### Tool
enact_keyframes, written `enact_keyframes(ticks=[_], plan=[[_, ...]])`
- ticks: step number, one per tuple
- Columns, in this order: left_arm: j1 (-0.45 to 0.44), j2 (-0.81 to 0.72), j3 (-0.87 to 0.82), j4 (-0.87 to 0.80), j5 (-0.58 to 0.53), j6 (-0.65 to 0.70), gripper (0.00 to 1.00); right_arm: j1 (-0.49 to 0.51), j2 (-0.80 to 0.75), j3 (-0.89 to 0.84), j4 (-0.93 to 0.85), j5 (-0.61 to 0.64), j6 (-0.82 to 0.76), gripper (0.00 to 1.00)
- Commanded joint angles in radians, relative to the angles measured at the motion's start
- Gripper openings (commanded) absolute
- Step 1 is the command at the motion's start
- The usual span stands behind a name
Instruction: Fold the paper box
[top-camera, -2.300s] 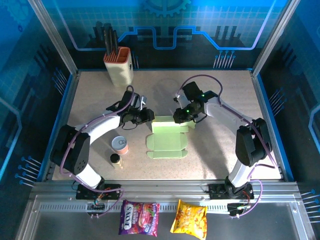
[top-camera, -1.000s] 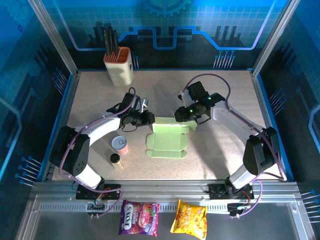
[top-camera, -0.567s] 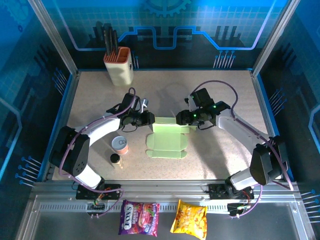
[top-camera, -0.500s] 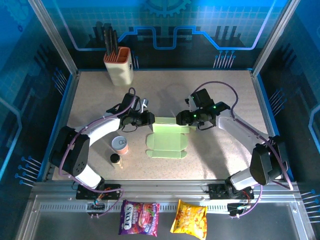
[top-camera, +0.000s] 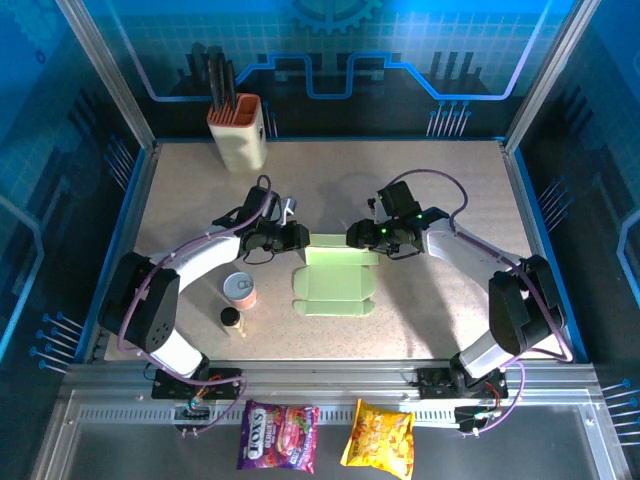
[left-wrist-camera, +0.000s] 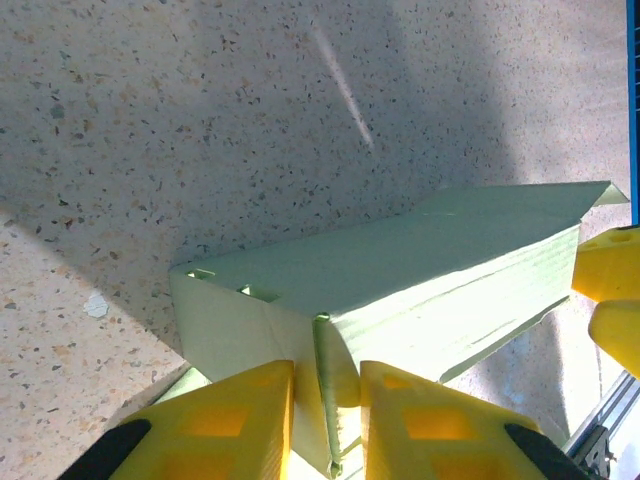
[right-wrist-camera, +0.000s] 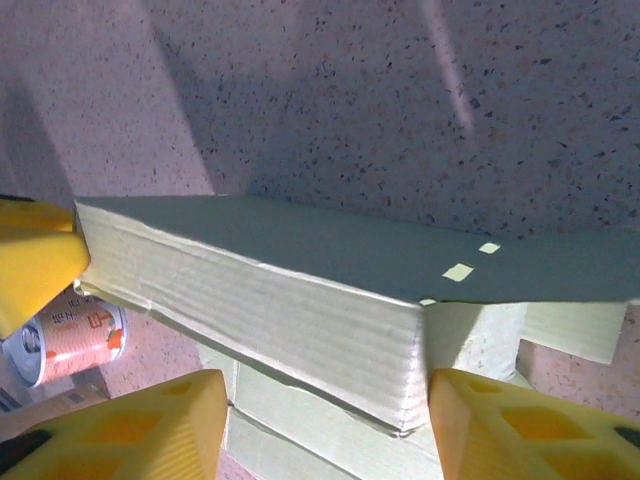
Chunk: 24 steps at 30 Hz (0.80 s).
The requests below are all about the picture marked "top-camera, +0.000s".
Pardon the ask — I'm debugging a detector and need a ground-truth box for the green paper box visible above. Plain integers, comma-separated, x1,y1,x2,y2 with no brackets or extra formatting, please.
291,232,379,319

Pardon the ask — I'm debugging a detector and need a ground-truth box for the pink tin can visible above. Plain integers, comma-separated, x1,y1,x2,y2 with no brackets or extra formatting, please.
222,272,260,312

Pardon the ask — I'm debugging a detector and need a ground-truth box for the small bottle black cap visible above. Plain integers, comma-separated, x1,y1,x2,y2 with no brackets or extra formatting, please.
219,306,249,340

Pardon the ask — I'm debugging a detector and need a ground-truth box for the beige knife block orange top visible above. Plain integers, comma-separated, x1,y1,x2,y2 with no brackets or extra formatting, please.
206,93,267,174

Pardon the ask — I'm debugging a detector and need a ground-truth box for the purple candy bag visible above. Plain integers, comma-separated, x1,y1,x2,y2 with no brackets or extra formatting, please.
236,398,321,475

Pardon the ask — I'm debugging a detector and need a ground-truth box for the yellow snack bag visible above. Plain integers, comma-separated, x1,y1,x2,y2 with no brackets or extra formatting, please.
339,398,416,480

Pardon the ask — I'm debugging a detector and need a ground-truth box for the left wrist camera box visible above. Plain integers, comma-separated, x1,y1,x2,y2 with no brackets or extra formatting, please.
242,185,298,224

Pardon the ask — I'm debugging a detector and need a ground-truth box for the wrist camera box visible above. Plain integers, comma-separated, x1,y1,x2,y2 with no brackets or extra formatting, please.
242,185,298,224
367,180,422,224

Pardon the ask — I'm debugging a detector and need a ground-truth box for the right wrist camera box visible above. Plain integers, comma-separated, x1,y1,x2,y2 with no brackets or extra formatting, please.
367,180,422,224

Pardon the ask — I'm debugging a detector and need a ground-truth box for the aluminium frame rail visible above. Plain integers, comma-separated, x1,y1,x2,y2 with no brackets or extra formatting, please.
59,360,601,402

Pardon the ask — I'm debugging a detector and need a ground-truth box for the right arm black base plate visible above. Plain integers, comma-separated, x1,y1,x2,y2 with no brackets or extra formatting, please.
416,367,510,401

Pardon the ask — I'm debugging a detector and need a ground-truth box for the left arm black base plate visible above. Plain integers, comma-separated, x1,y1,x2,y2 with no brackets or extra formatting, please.
151,367,242,401

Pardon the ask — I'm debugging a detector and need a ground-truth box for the black handled knife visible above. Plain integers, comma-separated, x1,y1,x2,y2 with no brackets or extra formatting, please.
224,59,239,110
206,47,218,110
214,46,227,110

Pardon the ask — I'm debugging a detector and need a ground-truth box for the slotted metal cable tray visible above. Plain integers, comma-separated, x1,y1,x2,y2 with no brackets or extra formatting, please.
74,404,591,427

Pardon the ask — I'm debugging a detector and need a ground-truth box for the aluminium frame post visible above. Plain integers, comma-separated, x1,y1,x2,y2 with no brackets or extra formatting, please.
502,0,601,151
53,0,160,151

